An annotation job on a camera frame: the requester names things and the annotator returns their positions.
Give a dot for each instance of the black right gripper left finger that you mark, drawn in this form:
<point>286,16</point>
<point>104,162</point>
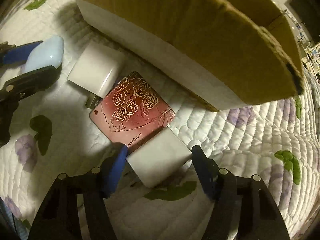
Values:
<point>57,217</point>

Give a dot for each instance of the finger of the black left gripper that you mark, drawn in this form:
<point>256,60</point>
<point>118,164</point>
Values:
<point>30,83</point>
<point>11,54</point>

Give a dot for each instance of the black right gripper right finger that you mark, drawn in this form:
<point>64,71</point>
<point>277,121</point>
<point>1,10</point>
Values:
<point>260,217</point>

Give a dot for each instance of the white plastic bottle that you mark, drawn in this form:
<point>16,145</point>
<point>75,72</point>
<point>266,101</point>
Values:
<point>48,53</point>

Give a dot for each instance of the white charger cube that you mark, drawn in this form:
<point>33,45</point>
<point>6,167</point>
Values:
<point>97,68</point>

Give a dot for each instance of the red rose tin box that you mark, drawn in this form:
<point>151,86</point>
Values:
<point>132,113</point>

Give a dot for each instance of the floral quilted bedspread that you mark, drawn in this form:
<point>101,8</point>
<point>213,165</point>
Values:
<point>51,133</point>

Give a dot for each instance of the black rectangular box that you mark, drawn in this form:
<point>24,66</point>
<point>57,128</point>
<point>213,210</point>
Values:
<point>92,101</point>

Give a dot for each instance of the white rectangular box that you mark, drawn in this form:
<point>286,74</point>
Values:
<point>159,158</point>

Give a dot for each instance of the open cardboard box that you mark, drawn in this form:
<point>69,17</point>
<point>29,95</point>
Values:
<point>229,53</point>

